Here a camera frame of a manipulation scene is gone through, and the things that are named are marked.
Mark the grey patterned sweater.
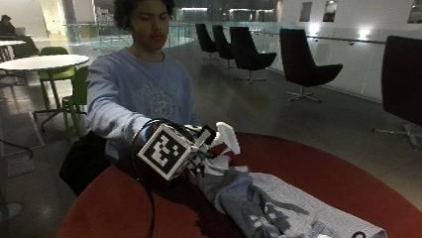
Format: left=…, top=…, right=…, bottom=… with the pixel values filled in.
left=196, top=154, right=389, bottom=238

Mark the white cube with black markers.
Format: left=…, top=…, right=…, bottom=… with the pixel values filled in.
left=138, top=123, right=217, bottom=181

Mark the person in light blue sweatshirt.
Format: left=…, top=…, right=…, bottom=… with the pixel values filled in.
left=86, top=0, right=204, bottom=167

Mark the green chair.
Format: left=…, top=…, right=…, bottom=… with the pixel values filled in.
left=62, top=64, right=91, bottom=139
left=38, top=46, right=78, bottom=111

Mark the black swivel chair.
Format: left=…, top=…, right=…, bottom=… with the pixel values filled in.
left=373, top=35, right=422, bottom=151
left=195, top=23, right=220, bottom=61
left=279, top=28, right=345, bottom=103
left=228, top=26, right=279, bottom=84
left=211, top=24, right=237, bottom=69

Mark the glass balustrade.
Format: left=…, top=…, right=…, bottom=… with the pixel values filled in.
left=66, top=21, right=196, bottom=52

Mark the white round table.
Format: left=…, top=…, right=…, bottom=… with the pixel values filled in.
left=0, top=40, right=28, bottom=48
left=0, top=54, right=91, bottom=129

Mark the metal handrail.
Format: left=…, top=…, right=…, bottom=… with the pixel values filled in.
left=263, top=31, right=388, bottom=47

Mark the black cable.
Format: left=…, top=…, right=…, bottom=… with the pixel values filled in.
left=130, top=118, right=179, bottom=238

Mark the wall lamp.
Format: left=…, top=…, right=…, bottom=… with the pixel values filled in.
left=308, top=22, right=324, bottom=37
left=356, top=29, right=373, bottom=42

